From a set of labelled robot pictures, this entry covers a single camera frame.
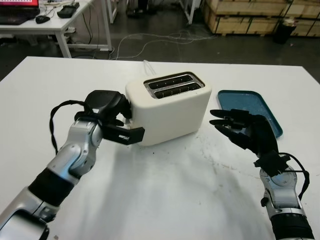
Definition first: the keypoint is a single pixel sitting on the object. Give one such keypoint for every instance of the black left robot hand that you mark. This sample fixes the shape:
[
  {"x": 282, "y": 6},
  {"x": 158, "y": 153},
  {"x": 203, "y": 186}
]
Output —
[{"x": 105, "y": 102}]

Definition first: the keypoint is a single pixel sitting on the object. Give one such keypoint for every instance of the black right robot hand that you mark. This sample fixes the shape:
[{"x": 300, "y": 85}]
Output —
[{"x": 262, "y": 137}]

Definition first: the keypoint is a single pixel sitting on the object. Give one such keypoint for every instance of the cream white toaster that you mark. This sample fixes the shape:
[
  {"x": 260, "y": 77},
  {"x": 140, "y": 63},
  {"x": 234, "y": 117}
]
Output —
[{"x": 172, "y": 115}]

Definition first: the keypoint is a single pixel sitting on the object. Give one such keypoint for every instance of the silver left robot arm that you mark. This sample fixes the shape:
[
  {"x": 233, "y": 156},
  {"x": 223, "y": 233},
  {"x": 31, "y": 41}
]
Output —
[{"x": 75, "y": 150}]

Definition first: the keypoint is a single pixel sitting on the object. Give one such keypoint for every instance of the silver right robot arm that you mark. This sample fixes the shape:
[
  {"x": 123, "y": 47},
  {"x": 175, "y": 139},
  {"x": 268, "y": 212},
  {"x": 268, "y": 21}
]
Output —
[{"x": 285, "y": 200}]

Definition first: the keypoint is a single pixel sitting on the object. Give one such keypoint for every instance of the teal plastic tray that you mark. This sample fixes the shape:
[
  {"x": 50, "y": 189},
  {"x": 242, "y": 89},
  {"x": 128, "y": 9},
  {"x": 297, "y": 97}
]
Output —
[{"x": 245, "y": 100}]

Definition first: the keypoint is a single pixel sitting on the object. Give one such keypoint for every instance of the white desk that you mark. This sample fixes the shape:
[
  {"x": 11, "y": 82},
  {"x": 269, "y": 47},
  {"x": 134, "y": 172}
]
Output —
[{"x": 50, "y": 25}]

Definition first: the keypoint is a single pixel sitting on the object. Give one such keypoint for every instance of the black handheld controller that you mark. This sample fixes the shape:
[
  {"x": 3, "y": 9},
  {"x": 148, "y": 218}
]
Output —
[{"x": 67, "y": 10}]

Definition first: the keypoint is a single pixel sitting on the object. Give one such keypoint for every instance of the black computer mouse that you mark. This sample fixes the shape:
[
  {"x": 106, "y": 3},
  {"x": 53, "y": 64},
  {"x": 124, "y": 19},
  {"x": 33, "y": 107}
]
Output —
[{"x": 42, "y": 19}]

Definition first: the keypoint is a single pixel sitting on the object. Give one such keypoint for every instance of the black trash bin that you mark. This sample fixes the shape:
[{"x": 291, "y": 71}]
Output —
[{"x": 283, "y": 32}]

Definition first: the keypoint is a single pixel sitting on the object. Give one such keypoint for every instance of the large wooden crate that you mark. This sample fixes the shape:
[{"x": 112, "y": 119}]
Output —
[
  {"x": 307, "y": 15},
  {"x": 245, "y": 17}
]

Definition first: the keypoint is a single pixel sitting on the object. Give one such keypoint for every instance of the black laptop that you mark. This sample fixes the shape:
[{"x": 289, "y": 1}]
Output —
[{"x": 15, "y": 12}]

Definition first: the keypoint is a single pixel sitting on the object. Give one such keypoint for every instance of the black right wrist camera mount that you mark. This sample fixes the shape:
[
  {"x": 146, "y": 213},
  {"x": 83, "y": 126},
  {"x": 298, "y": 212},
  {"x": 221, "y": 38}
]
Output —
[{"x": 271, "y": 162}]

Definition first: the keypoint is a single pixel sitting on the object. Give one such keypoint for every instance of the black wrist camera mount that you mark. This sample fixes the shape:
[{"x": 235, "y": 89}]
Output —
[
  {"x": 125, "y": 136},
  {"x": 271, "y": 162}
]

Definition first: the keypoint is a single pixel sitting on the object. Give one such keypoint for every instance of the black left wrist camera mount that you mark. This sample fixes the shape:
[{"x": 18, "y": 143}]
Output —
[{"x": 125, "y": 136}]

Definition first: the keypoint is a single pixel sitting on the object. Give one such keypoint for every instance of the white table frame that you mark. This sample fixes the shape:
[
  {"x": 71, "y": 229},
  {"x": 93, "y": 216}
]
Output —
[{"x": 112, "y": 11}]

